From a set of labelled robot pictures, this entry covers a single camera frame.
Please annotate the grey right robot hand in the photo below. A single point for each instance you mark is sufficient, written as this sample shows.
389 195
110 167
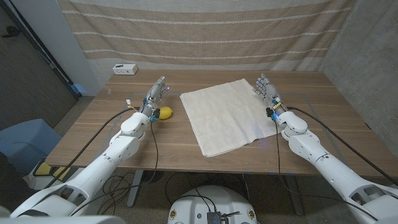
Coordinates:
269 90

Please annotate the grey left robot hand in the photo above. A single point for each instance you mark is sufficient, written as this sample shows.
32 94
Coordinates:
153 98

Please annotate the cream cheesecloth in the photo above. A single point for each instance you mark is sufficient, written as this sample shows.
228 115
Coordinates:
224 115

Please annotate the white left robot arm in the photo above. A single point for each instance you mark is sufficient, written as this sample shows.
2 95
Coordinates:
93 168

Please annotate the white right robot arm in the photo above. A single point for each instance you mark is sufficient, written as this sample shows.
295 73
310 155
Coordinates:
326 161

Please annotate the yellow lemon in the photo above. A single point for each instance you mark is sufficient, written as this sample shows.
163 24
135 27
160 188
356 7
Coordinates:
166 112

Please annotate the white power strip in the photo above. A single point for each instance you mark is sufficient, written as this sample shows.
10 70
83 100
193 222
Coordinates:
125 69

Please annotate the tan striped backdrop cloth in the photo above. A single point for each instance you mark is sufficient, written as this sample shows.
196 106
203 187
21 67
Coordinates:
202 37

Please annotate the grey table leg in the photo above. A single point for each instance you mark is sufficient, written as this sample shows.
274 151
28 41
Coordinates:
294 196
134 189

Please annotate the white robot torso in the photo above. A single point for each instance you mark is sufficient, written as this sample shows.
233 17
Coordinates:
199 202

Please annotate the yellow and black floor item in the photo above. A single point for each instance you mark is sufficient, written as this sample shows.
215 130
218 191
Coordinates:
45 169

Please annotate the grey torso module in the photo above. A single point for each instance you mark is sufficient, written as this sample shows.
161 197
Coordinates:
214 217

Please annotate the blue bin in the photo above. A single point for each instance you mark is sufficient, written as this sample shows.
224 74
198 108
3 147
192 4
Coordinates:
25 143

